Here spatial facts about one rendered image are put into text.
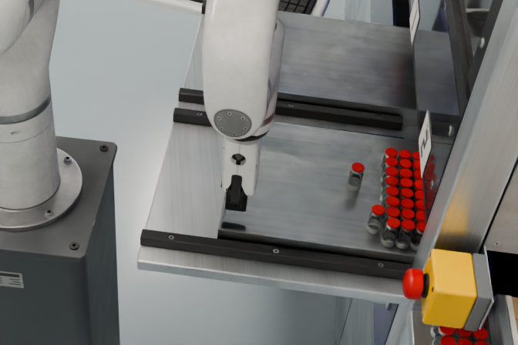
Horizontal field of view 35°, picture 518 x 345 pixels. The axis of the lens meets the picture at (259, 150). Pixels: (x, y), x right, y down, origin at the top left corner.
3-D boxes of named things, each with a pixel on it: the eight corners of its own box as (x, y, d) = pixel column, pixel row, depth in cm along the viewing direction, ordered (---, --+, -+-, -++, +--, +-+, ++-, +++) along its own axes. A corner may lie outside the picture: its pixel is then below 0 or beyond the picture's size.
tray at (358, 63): (435, 45, 168) (439, 31, 165) (445, 129, 148) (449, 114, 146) (269, 24, 168) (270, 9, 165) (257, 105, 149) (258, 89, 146)
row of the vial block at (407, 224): (405, 169, 139) (412, 149, 136) (409, 250, 126) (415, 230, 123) (392, 168, 139) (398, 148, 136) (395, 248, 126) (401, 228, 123)
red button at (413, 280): (428, 283, 110) (435, 264, 107) (429, 308, 107) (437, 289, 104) (399, 279, 110) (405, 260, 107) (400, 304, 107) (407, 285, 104)
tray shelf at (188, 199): (432, 39, 173) (433, 32, 171) (460, 312, 121) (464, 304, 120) (203, 9, 173) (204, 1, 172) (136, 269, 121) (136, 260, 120)
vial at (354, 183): (360, 182, 136) (364, 164, 133) (360, 192, 134) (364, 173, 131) (347, 181, 136) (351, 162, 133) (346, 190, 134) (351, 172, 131)
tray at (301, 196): (432, 158, 142) (438, 143, 140) (442, 276, 123) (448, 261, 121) (237, 132, 143) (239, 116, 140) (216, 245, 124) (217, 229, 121)
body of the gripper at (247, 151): (267, 143, 110) (260, 201, 118) (274, 95, 118) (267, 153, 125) (212, 136, 110) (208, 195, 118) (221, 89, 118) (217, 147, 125)
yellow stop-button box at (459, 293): (472, 288, 112) (486, 253, 107) (477, 332, 107) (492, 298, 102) (416, 280, 112) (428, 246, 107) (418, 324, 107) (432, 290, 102)
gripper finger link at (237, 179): (237, 205, 115) (239, 202, 121) (243, 150, 115) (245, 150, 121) (229, 205, 115) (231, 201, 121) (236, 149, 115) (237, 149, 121)
